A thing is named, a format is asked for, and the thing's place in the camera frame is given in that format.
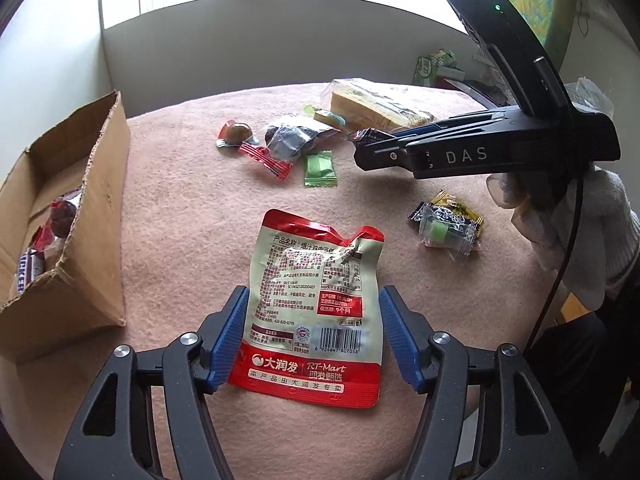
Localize small green jelly cup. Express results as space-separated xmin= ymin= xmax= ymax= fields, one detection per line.
xmin=302 ymin=104 xmax=348 ymax=128

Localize clear bagged sliced bread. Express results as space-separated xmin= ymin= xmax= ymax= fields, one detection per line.
xmin=320 ymin=78 xmax=441 ymax=134

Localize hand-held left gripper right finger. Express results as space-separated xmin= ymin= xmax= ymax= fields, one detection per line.
xmin=379 ymin=285 xmax=578 ymax=480

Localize person's dark trousers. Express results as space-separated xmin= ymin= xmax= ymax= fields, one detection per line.
xmin=527 ymin=285 xmax=640 ymax=480

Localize green candy packet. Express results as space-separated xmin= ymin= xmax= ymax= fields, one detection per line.
xmin=303 ymin=151 xmax=339 ymax=188

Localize small dark candy packet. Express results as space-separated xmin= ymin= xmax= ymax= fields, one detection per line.
xmin=347 ymin=127 xmax=390 ymax=148

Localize brown cardboard box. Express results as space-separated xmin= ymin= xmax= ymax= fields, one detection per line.
xmin=0 ymin=91 xmax=132 ymax=365

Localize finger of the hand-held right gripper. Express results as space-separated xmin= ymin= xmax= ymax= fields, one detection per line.
xmin=352 ymin=117 xmax=506 ymax=178
xmin=390 ymin=109 xmax=508 ymax=141

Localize green and white carton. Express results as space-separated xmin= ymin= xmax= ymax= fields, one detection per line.
xmin=412 ymin=49 xmax=458 ymax=86

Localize black cable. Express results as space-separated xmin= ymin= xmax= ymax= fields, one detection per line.
xmin=522 ymin=167 xmax=587 ymax=361

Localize red and white snack pouch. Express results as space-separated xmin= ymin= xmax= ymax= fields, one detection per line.
xmin=227 ymin=209 xmax=386 ymax=409

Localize clear packet of dark snack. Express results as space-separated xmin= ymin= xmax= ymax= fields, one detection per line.
xmin=264 ymin=116 xmax=342 ymax=163

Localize brown round wrapped candy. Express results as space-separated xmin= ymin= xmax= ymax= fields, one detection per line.
xmin=216 ymin=120 xmax=257 ymax=150

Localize red striped candy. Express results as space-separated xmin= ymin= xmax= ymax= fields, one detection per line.
xmin=239 ymin=142 xmax=292 ymax=181

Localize white cabinet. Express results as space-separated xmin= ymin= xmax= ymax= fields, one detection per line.
xmin=0 ymin=0 xmax=107 ymax=183

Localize clear packet with green sweet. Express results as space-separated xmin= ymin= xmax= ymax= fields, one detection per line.
xmin=419 ymin=205 xmax=476 ymax=263

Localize yellow and black packet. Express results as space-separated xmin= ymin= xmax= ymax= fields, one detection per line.
xmin=407 ymin=190 xmax=485 ymax=241

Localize person's right hand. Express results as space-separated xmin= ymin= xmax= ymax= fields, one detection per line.
xmin=487 ymin=164 xmax=640 ymax=311

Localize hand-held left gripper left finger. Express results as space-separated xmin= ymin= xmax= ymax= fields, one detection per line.
xmin=54 ymin=285 xmax=250 ymax=480

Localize snacks inside box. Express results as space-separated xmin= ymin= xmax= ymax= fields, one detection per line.
xmin=16 ymin=249 xmax=52 ymax=296

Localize crinkled clear plastic bag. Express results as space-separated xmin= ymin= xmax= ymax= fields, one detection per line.
xmin=565 ymin=77 xmax=615 ymax=117

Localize colourful wall picture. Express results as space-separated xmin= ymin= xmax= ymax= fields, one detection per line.
xmin=500 ymin=0 xmax=581 ymax=68

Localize clear packet of dark fruit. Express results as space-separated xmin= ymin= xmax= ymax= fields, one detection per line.
xmin=46 ymin=199 xmax=80 ymax=240

